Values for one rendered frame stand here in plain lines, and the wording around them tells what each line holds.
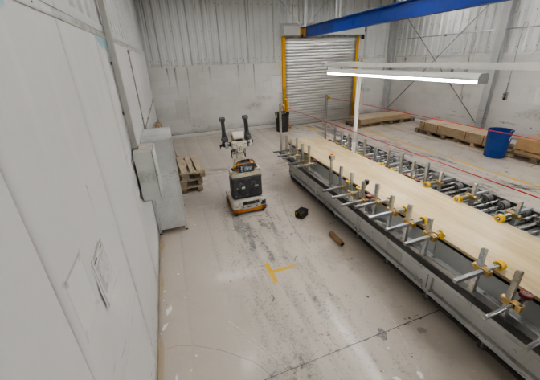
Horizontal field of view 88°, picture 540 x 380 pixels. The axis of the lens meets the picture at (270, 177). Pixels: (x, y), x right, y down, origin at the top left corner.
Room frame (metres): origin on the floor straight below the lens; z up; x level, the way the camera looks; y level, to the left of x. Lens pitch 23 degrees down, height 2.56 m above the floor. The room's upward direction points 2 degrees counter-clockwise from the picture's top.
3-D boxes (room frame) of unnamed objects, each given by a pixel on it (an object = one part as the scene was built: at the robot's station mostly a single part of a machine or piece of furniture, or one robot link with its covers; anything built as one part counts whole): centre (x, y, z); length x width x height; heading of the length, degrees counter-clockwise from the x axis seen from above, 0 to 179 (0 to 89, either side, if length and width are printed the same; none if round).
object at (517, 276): (1.52, -1.73, 0.88); 0.04 x 0.04 x 0.48; 19
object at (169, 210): (4.31, 1.75, 0.78); 0.90 x 0.45 x 1.55; 19
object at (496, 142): (6.83, -5.87, 0.36); 0.59 x 0.57 x 0.73; 109
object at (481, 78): (3.53, -1.40, 2.34); 2.40 x 0.12 x 0.08; 19
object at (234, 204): (4.69, 0.48, 0.16); 0.67 x 0.64 x 0.25; 18
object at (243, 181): (4.60, 0.45, 0.59); 0.55 x 0.34 x 0.83; 108
